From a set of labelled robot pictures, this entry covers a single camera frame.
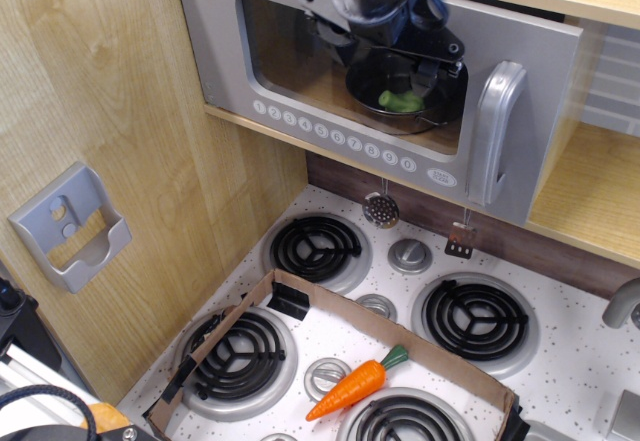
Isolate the front left stove burner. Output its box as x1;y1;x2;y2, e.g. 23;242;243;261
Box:
182;307;298;422

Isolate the grey wall phone holder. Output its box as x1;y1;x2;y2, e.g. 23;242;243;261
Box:
8;162;132;294

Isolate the green toy vegetable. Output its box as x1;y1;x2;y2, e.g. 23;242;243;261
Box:
378;90;425;113

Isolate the black braided cable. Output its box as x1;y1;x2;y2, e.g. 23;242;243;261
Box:
0;384;97;441

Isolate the grey faucet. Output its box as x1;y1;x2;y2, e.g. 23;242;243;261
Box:
602;278;640;329

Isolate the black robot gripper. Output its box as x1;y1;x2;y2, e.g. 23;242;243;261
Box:
298;0;465;99

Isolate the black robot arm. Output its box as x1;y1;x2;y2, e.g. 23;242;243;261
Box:
298;0;464;98

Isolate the grey front stove knob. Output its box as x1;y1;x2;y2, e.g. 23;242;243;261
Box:
303;357;351;402

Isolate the black device left edge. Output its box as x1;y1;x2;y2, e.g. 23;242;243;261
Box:
1;278;62;371

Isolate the hanging small spatula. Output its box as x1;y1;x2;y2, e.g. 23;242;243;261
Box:
444;208;476;259

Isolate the orange toy carrot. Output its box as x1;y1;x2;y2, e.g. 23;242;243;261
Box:
305;345;409;422

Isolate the stove burner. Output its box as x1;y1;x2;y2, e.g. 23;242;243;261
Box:
336;387;475;441
261;213;373;295
410;272;540;380
182;307;298;422

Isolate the grey stove knob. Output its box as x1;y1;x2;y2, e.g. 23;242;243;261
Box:
387;239;433;274
356;294;397;322
303;357;351;402

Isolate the back left stove burner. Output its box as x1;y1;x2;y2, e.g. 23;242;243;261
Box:
261;213;373;295

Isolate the grey toy microwave door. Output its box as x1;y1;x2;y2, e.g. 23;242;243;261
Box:
181;0;584;224

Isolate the steel pot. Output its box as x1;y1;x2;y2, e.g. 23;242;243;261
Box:
345;49;468;136

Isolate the back right stove burner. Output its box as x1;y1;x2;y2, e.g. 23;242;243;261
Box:
410;272;540;380

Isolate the orange object bottom left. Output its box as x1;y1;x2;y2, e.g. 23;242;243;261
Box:
89;402;131;434

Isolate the grey middle stove knob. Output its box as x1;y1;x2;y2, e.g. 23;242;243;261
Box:
356;294;397;322

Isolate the hanging metal strainer spoon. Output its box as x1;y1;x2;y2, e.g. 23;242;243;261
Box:
362;178;400;229

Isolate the grey back stove knob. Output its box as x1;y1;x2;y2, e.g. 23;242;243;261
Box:
387;239;433;274

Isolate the front right stove burner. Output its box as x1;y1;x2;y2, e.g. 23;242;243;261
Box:
336;387;475;441

